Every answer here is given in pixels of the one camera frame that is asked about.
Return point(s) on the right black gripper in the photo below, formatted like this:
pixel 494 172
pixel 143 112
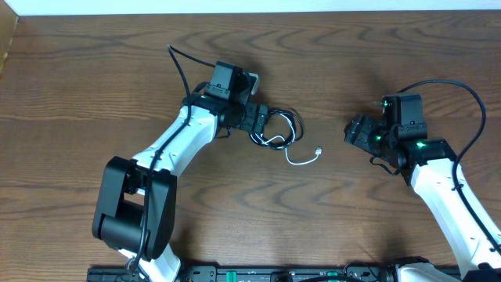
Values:
pixel 361 128

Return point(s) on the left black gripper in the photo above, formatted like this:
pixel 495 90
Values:
pixel 258 118

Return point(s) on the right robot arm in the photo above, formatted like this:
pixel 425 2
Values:
pixel 398 143

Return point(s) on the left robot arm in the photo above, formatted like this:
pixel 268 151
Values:
pixel 135 210

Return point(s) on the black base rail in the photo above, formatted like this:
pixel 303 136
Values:
pixel 228 274

